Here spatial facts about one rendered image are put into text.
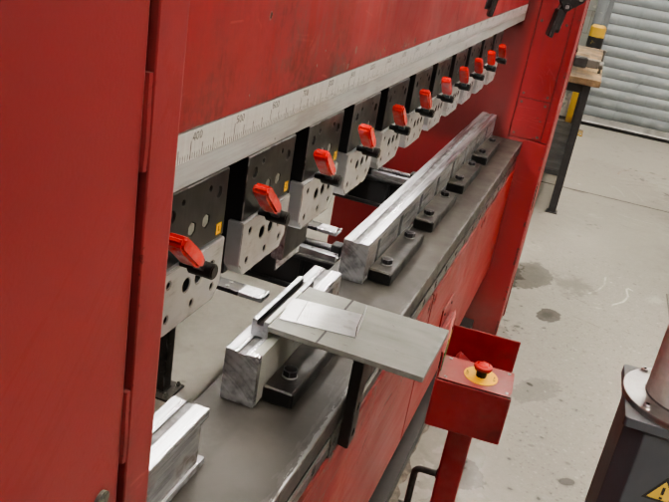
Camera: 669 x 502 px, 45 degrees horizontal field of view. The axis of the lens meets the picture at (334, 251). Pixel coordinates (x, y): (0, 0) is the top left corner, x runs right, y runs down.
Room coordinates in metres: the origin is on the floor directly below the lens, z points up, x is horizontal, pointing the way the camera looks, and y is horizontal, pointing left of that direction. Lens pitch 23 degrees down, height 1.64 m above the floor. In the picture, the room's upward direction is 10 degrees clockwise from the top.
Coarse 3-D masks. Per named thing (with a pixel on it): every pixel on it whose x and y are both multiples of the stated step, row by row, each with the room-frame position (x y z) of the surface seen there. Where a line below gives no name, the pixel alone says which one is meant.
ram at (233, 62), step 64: (192, 0) 0.78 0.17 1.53; (256, 0) 0.92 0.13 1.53; (320, 0) 1.11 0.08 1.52; (384, 0) 1.40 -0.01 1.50; (448, 0) 1.88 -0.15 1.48; (512, 0) 2.84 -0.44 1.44; (192, 64) 0.79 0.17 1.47; (256, 64) 0.94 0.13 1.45; (320, 64) 1.14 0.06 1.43; (192, 128) 0.81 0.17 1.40
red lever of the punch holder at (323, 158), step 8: (320, 152) 1.11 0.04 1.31; (328, 152) 1.11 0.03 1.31; (320, 160) 1.11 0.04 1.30; (328, 160) 1.11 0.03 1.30; (320, 168) 1.13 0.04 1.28; (328, 168) 1.13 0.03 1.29; (320, 176) 1.17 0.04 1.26; (328, 176) 1.16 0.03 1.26; (336, 176) 1.17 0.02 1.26; (336, 184) 1.16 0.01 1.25
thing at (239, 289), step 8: (224, 280) 1.28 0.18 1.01; (232, 280) 1.29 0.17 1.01; (216, 288) 1.26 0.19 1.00; (224, 288) 1.25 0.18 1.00; (232, 288) 1.26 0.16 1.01; (240, 288) 1.26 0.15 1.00; (248, 288) 1.27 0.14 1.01; (256, 288) 1.27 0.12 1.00; (240, 296) 1.24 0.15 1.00; (248, 296) 1.24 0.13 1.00; (256, 296) 1.24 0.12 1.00; (264, 296) 1.25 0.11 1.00
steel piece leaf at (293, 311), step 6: (294, 300) 1.26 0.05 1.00; (300, 300) 1.26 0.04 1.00; (288, 306) 1.23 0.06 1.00; (294, 306) 1.23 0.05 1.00; (300, 306) 1.24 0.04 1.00; (288, 312) 1.21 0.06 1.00; (294, 312) 1.21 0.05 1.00; (300, 312) 1.22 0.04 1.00; (282, 318) 1.18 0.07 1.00; (288, 318) 1.19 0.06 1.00; (294, 318) 1.19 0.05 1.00
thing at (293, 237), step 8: (288, 232) 1.20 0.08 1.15; (296, 232) 1.24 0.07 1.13; (304, 232) 1.28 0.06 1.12; (288, 240) 1.21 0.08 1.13; (296, 240) 1.24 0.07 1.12; (304, 240) 1.28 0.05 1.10; (280, 248) 1.19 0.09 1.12; (288, 248) 1.21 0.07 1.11; (296, 248) 1.28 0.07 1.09; (272, 256) 1.20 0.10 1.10; (280, 256) 1.19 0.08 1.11; (288, 256) 1.24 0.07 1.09; (280, 264) 1.21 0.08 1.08
